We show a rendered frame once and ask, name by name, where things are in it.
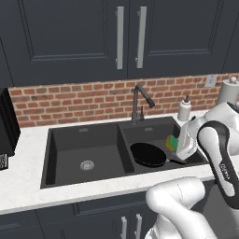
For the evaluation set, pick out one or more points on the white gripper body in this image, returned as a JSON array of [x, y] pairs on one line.
[[186, 141]]

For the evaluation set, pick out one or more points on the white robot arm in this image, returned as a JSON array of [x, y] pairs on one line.
[[177, 199]]

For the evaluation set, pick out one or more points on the green and yellow sponge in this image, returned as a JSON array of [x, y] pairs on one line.
[[172, 143]]

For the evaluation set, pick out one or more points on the black frying pan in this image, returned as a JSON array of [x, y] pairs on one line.
[[147, 154]]

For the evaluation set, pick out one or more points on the black sink tap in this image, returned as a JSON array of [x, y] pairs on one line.
[[135, 102]]

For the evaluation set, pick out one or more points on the black double sink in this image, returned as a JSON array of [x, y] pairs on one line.
[[90, 149]]

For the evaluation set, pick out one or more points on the white soap dispenser bottle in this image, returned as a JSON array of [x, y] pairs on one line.
[[184, 110]]

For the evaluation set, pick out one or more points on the white paper towel roll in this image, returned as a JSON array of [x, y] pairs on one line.
[[227, 91]]

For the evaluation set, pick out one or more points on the dark grey dishwasher front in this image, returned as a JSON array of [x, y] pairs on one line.
[[214, 217]]

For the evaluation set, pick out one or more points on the dark base cupboard door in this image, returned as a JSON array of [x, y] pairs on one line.
[[146, 219], [90, 227]]

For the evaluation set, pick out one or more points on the dark false drawer front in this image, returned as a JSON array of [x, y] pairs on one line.
[[109, 203]]

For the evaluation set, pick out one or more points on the black countertop appliance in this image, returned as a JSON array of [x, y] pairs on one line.
[[7, 124]]

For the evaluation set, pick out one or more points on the dark base cupboard front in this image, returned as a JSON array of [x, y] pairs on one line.
[[18, 227]]

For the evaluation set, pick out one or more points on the grey wall outlet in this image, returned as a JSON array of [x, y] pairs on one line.
[[211, 80]]

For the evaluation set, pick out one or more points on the dark wall cupboard door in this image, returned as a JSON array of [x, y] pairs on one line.
[[186, 34], [232, 53], [4, 71], [68, 37]]

